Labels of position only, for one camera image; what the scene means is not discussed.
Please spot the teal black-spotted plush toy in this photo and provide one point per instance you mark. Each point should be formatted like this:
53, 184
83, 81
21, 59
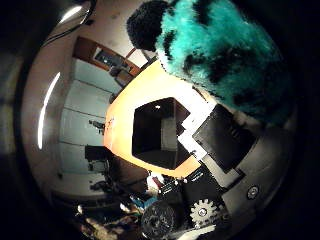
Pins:
213, 50

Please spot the black open container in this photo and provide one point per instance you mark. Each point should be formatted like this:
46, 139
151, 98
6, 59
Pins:
156, 133

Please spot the brown wooden cabinet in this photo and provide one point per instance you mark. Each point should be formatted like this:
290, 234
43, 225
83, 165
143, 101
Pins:
103, 58

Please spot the long ceiling light strip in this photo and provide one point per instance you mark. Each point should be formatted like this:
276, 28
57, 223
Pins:
46, 108

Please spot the short ceiling light strip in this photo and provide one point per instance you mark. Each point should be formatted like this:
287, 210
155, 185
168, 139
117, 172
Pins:
71, 14

